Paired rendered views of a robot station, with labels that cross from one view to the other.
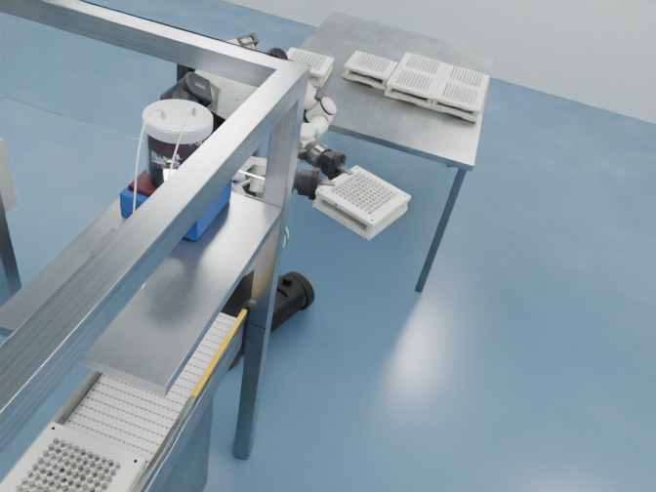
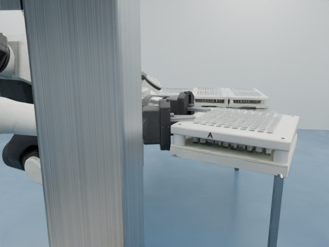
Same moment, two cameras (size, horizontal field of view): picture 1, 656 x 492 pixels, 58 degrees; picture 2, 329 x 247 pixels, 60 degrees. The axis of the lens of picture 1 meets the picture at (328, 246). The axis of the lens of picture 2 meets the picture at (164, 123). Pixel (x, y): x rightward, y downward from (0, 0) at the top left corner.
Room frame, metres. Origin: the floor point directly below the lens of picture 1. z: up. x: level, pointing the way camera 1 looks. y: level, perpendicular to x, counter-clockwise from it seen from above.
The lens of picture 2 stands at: (1.08, 0.12, 1.19)
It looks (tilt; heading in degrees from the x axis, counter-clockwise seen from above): 14 degrees down; 358
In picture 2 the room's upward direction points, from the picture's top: straight up
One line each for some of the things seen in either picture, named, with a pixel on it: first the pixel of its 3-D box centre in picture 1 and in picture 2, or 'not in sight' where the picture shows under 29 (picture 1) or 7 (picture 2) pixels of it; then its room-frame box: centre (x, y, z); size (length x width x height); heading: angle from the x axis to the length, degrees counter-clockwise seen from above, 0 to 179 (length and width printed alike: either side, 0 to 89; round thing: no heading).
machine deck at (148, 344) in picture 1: (157, 262); not in sight; (0.98, 0.37, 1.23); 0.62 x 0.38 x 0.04; 171
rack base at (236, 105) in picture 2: (456, 103); (245, 103); (2.99, -0.51, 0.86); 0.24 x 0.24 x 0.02; 80
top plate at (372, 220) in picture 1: (363, 194); (239, 124); (1.73, -0.08, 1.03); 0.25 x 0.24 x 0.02; 150
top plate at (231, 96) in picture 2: (459, 96); (246, 95); (2.99, -0.51, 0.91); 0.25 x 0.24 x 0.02; 80
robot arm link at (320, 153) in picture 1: (328, 161); (172, 111); (1.90, 0.06, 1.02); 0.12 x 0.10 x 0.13; 52
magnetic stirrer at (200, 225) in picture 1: (175, 191); not in sight; (1.17, 0.39, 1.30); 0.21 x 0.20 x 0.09; 81
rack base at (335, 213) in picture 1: (360, 206); (238, 143); (1.73, -0.08, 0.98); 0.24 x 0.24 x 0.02; 60
